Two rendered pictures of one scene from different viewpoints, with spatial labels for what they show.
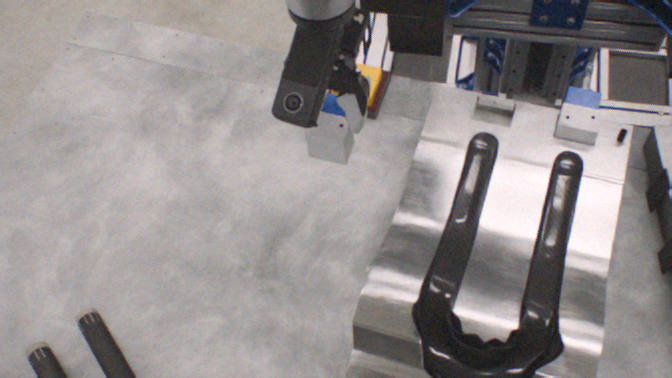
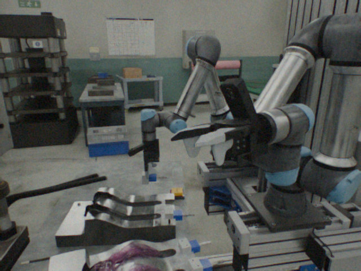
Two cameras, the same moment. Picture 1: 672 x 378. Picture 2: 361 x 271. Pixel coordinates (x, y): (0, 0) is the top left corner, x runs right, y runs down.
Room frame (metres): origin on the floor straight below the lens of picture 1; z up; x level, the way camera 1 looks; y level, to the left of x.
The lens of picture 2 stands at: (0.08, -1.26, 1.61)
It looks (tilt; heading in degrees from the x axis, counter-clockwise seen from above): 19 degrees down; 61
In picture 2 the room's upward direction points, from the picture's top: straight up
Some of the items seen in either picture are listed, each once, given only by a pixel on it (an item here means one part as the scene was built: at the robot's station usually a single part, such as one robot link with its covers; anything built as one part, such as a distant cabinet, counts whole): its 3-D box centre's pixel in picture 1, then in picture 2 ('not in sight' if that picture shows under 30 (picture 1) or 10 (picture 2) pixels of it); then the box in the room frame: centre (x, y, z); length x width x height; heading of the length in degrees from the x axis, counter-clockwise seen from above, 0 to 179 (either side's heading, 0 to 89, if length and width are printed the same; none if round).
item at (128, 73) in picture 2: not in sight; (132, 74); (2.35, 5.36, 0.94); 0.41 x 0.33 x 0.29; 173
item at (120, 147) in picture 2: not in sight; (109, 144); (1.04, 2.89, 0.11); 0.61 x 0.41 x 0.22; 165
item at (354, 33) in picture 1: (328, 31); (150, 150); (0.58, -0.02, 1.09); 0.09 x 0.08 x 0.12; 154
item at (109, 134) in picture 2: not in sight; (108, 134); (1.04, 2.88, 0.28); 0.61 x 0.41 x 0.15; 165
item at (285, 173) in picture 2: not in sight; (277, 158); (0.60, -0.81, 1.34); 0.11 x 0.08 x 0.11; 98
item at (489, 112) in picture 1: (492, 118); (170, 205); (0.59, -0.22, 0.87); 0.05 x 0.05 x 0.04; 64
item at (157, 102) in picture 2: not in sight; (140, 93); (2.50, 5.30, 0.47); 1.10 x 0.52 x 0.94; 173
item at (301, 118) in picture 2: not in sight; (288, 122); (0.60, -0.83, 1.43); 0.11 x 0.08 x 0.09; 8
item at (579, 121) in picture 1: (582, 101); (180, 215); (0.58, -0.34, 0.89); 0.13 x 0.05 x 0.05; 154
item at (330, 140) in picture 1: (342, 108); (154, 177); (0.59, -0.02, 0.93); 0.13 x 0.05 x 0.05; 154
